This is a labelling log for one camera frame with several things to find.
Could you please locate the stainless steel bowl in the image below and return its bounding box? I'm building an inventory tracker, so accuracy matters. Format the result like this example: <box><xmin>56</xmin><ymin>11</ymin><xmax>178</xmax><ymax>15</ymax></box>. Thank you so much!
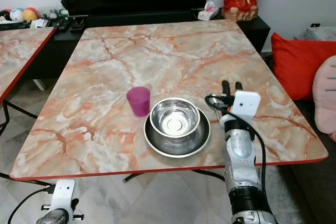
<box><xmin>150</xmin><ymin>98</ymin><xmax>201</xmax><ymax>138</ymax></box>

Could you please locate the silver metal spoon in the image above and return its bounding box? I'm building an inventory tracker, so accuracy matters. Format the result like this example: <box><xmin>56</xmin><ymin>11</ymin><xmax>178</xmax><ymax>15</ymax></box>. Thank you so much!
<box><xmin>205</xmin><ymin>94</ymin><xmax>223</xmax><ymax>130</ymax></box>

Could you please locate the stainless steel plate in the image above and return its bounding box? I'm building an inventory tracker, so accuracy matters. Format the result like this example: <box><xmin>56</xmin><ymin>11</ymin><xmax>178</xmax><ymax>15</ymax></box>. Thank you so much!
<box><xmin>143</xmin><ymin>106</ymin><xmax>211</xmax><ymax>158</ymax></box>

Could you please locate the orange round toy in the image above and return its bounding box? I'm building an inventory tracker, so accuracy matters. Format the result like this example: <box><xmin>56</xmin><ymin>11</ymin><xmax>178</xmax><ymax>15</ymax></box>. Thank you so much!
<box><xmin>24</xmin><ymin>7</ymin><xmax>39</xmax><ymax>21</ymax></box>

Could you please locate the grey fabric seat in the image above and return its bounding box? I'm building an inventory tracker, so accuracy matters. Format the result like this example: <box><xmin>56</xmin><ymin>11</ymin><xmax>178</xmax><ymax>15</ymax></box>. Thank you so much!
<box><xmin>293</xmin><ymin>23</ymin><xmax>336</xmax><ymax>41</ymax></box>

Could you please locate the dark round toy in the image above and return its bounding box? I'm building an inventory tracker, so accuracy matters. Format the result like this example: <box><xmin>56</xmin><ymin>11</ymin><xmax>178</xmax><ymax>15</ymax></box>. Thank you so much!
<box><xmin>0</xmin><ymin>10</ymin><xmax>12</xmax><ymax>23</ymax></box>

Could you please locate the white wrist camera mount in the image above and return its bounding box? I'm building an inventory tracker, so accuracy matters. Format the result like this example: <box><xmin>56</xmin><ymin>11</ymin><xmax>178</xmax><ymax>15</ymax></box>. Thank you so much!
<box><xmin>233</xmin><ymin>90</ymin><xmax>262</xmax><ymax>122</ymax></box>
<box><xmin>52</xmin><ymin>179</ymin><xmax>76</xmax><ymax>211</ymax></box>

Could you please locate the white round toy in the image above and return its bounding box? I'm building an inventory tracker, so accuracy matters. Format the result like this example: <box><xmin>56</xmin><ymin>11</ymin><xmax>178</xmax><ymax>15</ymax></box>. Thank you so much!
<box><xmin>11</xmin><ymin>8</ymin><xmax>26</xmax><ymax>22</ymax></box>

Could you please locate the white tissue pack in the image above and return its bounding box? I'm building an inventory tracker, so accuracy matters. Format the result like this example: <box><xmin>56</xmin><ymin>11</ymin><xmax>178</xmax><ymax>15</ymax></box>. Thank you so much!
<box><xmin>198</xmin><ymin>1</ymin><xmax>220</xmax><ymax>21</ymax></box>

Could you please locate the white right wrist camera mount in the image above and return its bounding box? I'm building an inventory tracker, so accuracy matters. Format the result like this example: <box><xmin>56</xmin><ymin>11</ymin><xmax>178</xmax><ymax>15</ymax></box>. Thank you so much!
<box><xmin>233</xmin><ymin>90</ymin><xmax>262</xmax><ymax>122</ymax></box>

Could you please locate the pink cushion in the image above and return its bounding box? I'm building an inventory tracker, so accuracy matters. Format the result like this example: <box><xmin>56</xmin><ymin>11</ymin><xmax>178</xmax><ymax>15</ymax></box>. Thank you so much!
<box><xmin>312</xmin><ymin>55</ymin><xmax>336</xmax><ymax>142</ymax></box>

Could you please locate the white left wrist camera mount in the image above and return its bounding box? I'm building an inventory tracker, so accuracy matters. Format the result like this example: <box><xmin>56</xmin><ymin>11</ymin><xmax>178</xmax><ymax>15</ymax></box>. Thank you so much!
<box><xmin>52</xmin><ymin>179</ymin><xmax>76</xmax><ymax>211</ymax></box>

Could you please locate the red cushion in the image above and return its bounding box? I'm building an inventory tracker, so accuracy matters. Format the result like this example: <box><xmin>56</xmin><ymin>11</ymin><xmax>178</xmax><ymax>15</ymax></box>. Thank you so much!
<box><xmin>270</xmin><ymin>33</ymin><xmax>336</xmax><ymax>101</ymax></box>

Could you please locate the white paper card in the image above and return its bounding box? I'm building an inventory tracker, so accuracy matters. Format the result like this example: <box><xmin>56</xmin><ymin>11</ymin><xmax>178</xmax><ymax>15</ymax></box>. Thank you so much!
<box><xmin>33</xmin><ymin>18</ymin><xmax>49</xmax><ymax>28</ymax></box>

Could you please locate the purple plastic cup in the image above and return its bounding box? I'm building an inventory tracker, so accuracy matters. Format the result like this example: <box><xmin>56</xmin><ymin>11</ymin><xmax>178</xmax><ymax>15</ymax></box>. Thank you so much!
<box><xmin>126</xmin><ymin>86</ymin><xmax>151</xmax><ymax>117</ymax></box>

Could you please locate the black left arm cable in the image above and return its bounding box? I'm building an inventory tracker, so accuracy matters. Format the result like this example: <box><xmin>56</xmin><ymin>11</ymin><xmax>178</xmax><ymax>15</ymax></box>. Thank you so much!
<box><xmin>8</xmin><ymin>183</ymin><xmax>58</xmax><ymax>224</ymax></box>

